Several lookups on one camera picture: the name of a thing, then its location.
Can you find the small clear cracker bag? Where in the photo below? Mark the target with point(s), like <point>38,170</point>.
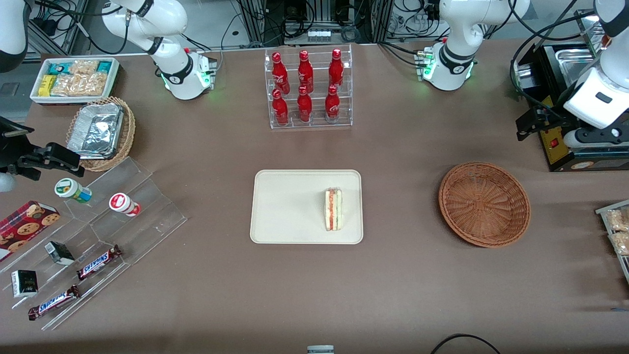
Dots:
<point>83,67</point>

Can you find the red label yogurt cup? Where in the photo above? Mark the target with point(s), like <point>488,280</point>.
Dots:
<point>123,203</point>

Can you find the yellow snack packet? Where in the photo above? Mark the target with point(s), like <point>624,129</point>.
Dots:
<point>46,85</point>

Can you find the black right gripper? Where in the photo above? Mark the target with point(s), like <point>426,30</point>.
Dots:
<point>9,153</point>

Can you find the clear acrylic stepped display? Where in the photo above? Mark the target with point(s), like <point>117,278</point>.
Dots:
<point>147,216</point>

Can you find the clear fried snack bag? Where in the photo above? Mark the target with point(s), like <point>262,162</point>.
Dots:
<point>619,220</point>
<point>621,243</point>

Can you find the white power strip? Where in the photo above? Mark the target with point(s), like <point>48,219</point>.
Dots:
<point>318,35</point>

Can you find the cream rectangular tray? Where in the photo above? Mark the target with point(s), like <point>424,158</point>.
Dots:
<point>290,206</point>

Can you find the round brown wicker basket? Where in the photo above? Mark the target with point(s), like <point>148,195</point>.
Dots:
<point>484,204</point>

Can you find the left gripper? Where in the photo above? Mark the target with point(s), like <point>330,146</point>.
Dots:
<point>557,109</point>

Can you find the red tartan cookie box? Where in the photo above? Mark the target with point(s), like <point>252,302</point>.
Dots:
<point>24,228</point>

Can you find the aluminium foil tray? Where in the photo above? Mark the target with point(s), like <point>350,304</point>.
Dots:
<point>96,132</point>

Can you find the tan wicker basket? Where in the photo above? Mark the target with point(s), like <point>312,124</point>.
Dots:
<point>127,142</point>

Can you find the small black white box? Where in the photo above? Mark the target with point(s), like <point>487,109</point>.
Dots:
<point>24,283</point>
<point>60,253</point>

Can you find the teal snack packet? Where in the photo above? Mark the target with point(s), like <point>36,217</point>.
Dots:
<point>56,68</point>
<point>104,66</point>

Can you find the clear acrylic bottle rack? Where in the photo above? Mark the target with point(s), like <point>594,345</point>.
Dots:
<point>317,123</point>

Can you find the green label yogurt cup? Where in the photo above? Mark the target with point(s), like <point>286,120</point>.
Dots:
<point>71,190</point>

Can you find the white snack bin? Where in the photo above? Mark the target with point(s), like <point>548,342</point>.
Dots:
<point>37,98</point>

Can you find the aluminium frame rack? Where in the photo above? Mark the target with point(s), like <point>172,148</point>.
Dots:
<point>255,22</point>

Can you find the red cola bottle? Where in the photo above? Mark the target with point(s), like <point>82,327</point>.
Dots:
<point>336,71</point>
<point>304,108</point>
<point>280,110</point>
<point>332,105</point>
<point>279,73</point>
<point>305,73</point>

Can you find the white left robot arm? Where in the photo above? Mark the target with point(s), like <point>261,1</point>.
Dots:
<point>462,29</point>

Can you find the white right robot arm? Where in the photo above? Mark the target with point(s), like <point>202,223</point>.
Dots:
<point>167,19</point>

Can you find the snickers chocolate bar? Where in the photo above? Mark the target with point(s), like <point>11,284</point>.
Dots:
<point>54,302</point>
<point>98,263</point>

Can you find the small grey device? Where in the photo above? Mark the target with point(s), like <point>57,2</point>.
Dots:
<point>320,350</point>

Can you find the black hot display case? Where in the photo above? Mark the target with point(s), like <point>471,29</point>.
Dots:
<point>545,64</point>

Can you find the grey tray with snacks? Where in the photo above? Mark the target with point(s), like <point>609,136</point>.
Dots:
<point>624,268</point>

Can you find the large clear cracker bag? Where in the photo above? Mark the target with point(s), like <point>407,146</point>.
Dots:
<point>78,84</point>

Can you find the steel food pan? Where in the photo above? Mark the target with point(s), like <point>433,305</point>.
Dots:
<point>575,64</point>

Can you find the triangular sandwich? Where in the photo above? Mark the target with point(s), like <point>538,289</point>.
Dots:
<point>334,209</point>

